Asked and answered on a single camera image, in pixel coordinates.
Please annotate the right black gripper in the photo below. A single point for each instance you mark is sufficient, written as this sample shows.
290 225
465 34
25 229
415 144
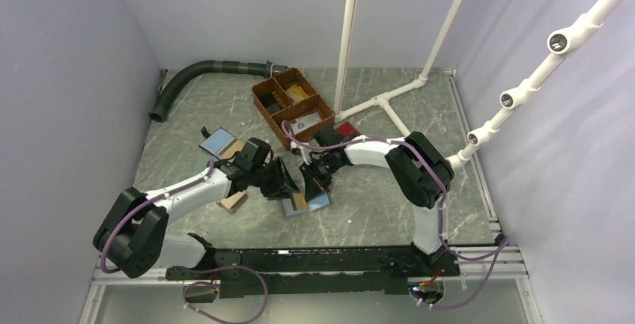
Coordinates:
313 184

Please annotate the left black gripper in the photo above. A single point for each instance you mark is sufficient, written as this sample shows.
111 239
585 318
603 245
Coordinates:
275 191

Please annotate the grey leather card holder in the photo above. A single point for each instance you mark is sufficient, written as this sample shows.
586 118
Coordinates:
316 203

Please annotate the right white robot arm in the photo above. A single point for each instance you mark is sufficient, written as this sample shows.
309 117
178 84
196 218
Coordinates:
421 172

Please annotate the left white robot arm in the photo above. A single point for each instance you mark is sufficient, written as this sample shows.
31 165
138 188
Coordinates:
133 233

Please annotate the beige snap card holder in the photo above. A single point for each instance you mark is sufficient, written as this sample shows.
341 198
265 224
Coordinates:
232 203

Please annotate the cards in basket front compartment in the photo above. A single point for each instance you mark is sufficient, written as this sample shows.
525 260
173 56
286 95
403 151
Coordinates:
303 123

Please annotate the open blue card wallet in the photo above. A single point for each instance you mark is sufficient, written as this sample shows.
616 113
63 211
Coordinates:
220 143

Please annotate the black card in basket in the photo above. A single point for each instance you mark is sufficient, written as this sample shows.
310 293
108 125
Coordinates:
270 104

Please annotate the red leather wallet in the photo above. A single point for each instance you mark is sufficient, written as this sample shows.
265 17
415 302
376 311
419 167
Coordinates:
347 130

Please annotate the brown woven divided basket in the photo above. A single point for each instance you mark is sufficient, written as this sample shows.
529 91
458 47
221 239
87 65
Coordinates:
276 85

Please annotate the white PVC pipe frame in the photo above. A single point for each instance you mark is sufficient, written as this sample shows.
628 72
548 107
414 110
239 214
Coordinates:
391 33

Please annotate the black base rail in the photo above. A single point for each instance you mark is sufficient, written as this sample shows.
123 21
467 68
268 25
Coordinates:
389 269

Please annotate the white pipe camera boom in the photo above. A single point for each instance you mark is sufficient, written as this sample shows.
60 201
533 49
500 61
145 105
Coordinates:
562 44

